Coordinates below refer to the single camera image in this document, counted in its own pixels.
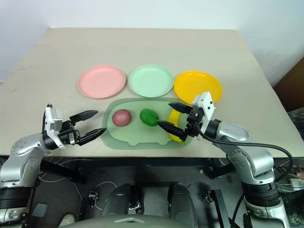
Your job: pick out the light green plate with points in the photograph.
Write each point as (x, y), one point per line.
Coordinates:
(151, 80)

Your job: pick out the yellow banana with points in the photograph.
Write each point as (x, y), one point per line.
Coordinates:
(173, 116)

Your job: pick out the pink plate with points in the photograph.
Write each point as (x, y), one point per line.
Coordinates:
(101, 80)

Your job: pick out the grey robot torso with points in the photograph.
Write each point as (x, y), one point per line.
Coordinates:
(128, 222)

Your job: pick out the brown wooden cabinet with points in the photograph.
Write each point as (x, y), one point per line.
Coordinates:
(291, 85)

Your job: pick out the pale green tray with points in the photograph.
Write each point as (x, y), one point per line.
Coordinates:
(142, 136)

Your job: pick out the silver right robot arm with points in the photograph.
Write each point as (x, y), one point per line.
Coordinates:
(256, 161)

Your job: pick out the green bumpy fruit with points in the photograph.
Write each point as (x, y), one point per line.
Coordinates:
(148, 116)

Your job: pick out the red round fruit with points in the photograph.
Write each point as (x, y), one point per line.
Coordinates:
(121, 118)

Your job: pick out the grey block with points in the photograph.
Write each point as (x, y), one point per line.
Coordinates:
(40, 210)

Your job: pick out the yellow plate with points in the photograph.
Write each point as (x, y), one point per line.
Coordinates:
(197, 84)

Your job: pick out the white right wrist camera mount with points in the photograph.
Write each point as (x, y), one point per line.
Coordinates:
(207, 104)

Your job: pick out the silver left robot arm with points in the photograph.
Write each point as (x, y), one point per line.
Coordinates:
(23, 147)

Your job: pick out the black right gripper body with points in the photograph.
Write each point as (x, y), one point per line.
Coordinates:
(194, 121)

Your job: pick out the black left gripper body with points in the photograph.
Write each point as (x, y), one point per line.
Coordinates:
(67, 133)

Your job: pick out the black table frame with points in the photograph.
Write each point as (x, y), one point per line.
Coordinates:
(142, 162)

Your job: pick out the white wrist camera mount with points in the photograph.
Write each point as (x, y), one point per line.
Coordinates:
(52, 118)
(207, 104)

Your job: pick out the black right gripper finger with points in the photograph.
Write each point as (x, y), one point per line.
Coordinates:
(173, 129)
(181, 108)

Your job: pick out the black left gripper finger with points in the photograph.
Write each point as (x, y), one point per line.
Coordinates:
(85, 115)
(92, 135)

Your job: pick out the dark grey rounded shape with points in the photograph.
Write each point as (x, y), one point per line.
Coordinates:
(184, 202)
(122, 198)

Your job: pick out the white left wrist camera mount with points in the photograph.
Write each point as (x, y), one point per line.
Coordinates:
(52, 118)

